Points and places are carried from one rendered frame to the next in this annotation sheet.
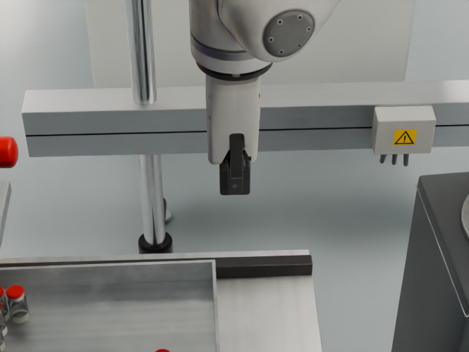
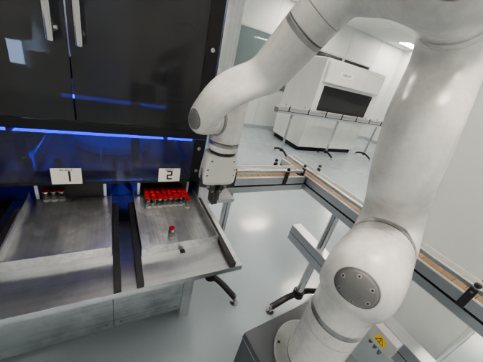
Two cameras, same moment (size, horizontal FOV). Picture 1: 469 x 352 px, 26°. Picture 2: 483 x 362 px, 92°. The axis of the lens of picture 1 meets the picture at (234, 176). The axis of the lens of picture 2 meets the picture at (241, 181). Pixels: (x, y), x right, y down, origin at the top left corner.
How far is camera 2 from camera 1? 0.86 m
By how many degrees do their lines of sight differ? 51
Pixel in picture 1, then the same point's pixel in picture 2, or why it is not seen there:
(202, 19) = not seen: hidden behind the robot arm
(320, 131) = not seen: hidden behind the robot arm
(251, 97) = (208, 158)
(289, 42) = (192, 122)
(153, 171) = (308, 269)
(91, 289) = (201, 217)
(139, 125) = (312, 252)
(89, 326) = (187, 219)
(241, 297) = (211, 250)
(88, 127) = (301, 241)
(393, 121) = (379, 329)
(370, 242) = not seen: outside the picture
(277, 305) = (212, 260)
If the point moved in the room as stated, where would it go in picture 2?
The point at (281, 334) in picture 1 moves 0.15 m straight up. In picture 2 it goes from (199, 263) to (205, 227)
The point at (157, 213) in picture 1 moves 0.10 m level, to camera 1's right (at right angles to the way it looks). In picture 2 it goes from (302, 282) to (311, 295)
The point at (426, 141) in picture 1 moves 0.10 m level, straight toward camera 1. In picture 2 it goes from (387, 352) to (369, 353)
